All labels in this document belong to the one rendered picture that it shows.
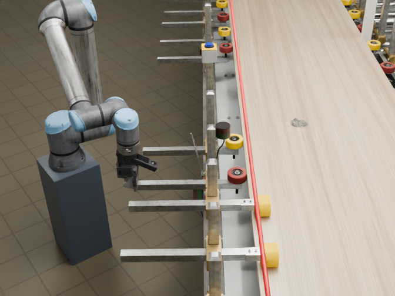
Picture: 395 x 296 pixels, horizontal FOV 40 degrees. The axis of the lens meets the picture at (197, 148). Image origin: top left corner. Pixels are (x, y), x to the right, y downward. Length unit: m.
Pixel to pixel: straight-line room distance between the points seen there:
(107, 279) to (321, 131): 1.40
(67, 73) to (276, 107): 1.03
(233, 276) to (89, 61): 1.19
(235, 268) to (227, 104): 1.30
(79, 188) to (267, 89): 1.10
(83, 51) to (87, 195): 0.79
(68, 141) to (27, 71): 2.61
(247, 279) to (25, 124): 2.75
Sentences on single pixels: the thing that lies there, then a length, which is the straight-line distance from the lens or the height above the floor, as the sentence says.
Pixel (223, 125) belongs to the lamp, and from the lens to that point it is 2.18.
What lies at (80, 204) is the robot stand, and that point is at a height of 0.40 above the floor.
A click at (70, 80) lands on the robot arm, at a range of 2.28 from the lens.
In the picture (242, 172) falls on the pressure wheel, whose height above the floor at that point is 0.90.
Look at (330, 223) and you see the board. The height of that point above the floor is 0.90.
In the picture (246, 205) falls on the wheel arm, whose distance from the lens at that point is 2.03.
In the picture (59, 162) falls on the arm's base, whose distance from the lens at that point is 2.87.
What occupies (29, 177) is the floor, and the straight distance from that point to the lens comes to 3.93.
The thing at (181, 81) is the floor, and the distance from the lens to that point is 4.89.
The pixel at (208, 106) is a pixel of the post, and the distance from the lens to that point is 2.40.
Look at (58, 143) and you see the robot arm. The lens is 2.80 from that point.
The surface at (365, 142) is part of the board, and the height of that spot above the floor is 0.90.
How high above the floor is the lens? 2.28
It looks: 35 degrees down
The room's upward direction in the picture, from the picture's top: 2 degrees counter-clockwise
